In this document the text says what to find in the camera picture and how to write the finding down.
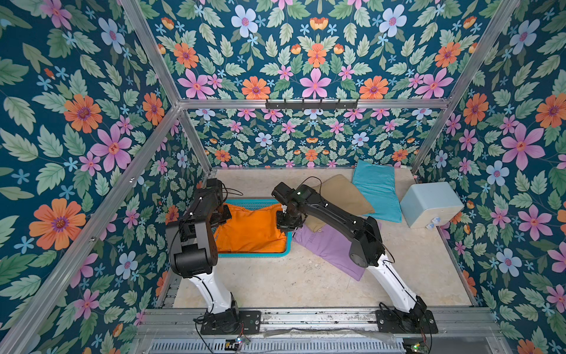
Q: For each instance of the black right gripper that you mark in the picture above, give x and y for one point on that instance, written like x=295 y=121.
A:
x=288 y=220

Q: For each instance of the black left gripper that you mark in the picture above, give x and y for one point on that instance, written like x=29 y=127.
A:
x=226 y=214

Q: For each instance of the orange pants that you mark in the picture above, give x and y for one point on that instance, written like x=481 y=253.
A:
x=252 y=228

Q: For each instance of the tan pants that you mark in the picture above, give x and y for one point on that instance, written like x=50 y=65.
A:
x=339 y=191

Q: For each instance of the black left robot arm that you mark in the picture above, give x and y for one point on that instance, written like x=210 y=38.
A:
x=193 y=252

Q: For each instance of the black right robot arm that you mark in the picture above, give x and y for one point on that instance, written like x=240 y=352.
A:
x=367 y=249

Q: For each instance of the folded purple pants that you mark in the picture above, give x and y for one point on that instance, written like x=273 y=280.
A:
x=332 y=246

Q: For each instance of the folded teal pants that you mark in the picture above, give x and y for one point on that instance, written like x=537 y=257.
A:
x=377 y=184

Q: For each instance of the light blue box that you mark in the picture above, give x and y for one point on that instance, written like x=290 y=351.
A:
x=430 y=205

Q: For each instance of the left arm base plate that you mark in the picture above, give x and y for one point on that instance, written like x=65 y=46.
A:
x=228 y=323

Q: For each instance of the black hook rail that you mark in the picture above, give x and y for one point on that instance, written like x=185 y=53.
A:
x=303 y=104

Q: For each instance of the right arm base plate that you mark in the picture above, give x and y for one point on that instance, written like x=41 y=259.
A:
x=394 y=321

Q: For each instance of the aluminium frame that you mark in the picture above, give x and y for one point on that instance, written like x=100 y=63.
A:
x=113 y=112

